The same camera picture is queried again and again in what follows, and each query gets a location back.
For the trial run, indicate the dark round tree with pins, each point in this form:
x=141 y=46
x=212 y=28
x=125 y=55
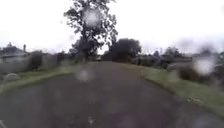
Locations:
x=125 y=49

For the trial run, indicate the tall leafy tree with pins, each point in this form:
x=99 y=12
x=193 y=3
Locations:
x=87 y=41

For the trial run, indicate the grey asphalt road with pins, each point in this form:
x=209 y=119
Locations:
x=106 y=100

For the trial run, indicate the low building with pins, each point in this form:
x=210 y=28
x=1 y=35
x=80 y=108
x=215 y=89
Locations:
x=173 y=59

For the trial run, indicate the dark bushes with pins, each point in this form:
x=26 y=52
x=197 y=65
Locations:
x=188 y=73

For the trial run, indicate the small dark bush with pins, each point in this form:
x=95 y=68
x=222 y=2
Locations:
x=35 y=60

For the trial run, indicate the wide grass verge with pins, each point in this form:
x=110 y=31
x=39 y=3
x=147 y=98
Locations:
x=186 y=88

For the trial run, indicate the narrow grass strip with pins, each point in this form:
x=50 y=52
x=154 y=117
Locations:
x=30 y=78

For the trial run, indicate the house with chimney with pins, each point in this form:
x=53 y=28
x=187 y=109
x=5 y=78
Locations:
x=11 y=53

